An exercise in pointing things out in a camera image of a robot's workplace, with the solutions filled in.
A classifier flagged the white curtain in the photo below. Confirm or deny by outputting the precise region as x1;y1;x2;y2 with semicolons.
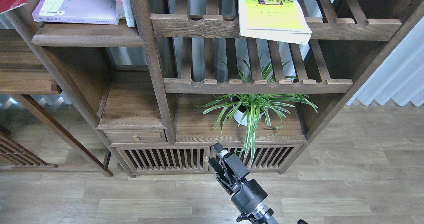
347;19;424;106

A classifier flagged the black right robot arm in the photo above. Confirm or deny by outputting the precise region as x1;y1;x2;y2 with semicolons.
208;143;277;224

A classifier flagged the yellow green book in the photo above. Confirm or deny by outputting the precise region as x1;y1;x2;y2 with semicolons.
238;0;312;45

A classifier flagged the dark wooden bookshelf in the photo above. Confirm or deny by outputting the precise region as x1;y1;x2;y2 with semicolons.
5;0;423;177

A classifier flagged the brass drawer knob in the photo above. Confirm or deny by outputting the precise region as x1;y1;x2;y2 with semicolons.
133;134;140;142

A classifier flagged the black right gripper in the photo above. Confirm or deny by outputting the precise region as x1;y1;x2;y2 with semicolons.
208;143;268;213

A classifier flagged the green spider plant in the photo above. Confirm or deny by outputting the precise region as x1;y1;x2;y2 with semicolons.
198;54;319;166

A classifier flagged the white lavender book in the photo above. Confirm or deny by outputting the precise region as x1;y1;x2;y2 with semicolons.
32;0;119;25

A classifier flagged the white plant pot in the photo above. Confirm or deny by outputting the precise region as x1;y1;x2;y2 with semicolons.
233;105;264;126

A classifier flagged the white upright book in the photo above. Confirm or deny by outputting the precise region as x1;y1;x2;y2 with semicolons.
116;0;136;27

